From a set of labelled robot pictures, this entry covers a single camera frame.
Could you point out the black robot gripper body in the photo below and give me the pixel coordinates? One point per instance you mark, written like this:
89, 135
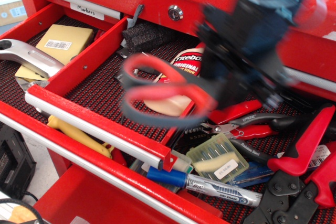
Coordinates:
240, 50

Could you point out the white Markers label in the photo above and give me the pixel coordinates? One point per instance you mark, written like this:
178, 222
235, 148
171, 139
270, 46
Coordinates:
87, 11

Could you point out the grey tape strip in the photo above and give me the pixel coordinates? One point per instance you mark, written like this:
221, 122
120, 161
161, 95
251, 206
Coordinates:
132, 21

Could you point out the red tool chest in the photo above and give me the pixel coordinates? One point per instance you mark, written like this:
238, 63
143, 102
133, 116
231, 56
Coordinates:
91, 186

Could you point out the blue cap dry erase marker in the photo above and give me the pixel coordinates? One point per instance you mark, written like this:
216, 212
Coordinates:
206, 186

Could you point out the black electronic box on floor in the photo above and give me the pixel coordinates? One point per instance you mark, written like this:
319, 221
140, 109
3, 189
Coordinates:
17, 163

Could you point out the round silver chest lock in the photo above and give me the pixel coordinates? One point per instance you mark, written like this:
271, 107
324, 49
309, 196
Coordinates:
175, 13

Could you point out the clear drill bit case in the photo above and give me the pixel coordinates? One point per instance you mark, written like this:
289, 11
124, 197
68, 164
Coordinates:
217, 159

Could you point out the Xytronic red handled cutters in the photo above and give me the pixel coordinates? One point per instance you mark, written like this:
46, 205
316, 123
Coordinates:
241, 121

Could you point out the black stainless steel pliers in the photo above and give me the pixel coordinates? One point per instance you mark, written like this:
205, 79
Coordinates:
250, 152

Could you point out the red upper sliding drawer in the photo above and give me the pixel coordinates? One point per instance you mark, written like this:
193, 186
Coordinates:
87, 95

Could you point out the red and grey scissors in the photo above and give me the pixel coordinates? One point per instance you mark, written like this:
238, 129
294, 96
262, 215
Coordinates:
204, 93

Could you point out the yellow sticky note pad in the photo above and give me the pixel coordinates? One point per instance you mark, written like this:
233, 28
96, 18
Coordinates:
65, 42

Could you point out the yellow handled tool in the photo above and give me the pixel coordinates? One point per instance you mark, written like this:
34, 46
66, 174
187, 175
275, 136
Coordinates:
78, 135

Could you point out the red handled crimping tool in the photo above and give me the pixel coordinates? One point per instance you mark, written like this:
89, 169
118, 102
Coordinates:
286, 197

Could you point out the silver metal tool handle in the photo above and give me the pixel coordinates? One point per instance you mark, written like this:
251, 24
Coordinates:
30, 57

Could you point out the black foam block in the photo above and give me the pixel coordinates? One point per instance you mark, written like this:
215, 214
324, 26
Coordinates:
147, 36

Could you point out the Titebond wood glue bottle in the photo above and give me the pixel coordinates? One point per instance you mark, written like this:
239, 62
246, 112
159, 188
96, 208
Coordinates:
189, 61

